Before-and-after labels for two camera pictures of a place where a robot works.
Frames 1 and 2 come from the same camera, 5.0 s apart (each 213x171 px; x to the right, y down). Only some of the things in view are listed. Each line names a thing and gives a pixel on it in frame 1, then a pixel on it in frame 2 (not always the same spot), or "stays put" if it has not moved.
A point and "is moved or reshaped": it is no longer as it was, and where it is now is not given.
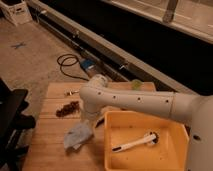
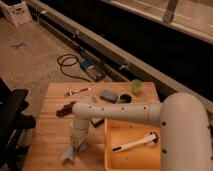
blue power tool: x=90 y=64 stays put
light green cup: x=136 y=85 stays put
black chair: x=13 y=104 stays put
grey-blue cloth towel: x=77 y=136 is moved or reshaped
